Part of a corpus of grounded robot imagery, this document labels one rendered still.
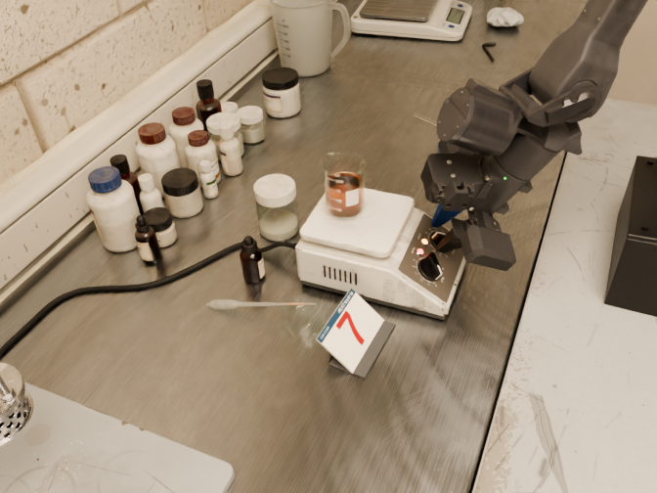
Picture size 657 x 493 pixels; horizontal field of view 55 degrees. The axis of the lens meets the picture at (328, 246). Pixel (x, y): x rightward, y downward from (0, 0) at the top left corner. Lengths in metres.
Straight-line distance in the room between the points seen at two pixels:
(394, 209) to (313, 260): 0.12
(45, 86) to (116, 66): 0.15
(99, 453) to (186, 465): 0.09
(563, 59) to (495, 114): 0.08
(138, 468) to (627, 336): 0.57
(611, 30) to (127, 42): 0.73
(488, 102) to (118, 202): 0.50
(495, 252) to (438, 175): 0.10
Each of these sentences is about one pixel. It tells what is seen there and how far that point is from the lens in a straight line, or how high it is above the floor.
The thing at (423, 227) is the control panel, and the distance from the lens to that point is 0.84.
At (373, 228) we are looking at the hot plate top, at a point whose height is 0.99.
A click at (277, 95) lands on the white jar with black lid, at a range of 1.19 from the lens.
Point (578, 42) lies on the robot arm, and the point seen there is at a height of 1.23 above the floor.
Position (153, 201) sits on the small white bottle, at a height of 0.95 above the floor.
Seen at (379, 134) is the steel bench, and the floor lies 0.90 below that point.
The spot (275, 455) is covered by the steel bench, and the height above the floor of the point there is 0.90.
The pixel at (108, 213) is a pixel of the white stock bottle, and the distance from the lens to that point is 0.92.
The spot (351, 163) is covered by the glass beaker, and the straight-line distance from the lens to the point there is 0.81.
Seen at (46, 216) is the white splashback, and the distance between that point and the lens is 0.97.
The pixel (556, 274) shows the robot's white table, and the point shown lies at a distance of 0.90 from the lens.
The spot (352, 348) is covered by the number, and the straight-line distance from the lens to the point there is 0.75.
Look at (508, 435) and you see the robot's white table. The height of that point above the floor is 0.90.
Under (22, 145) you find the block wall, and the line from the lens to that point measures 0.98.
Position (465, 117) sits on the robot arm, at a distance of 0.65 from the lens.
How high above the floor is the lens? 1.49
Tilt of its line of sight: 41 degrees down
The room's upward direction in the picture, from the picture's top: 3 degrees counter-clockwise
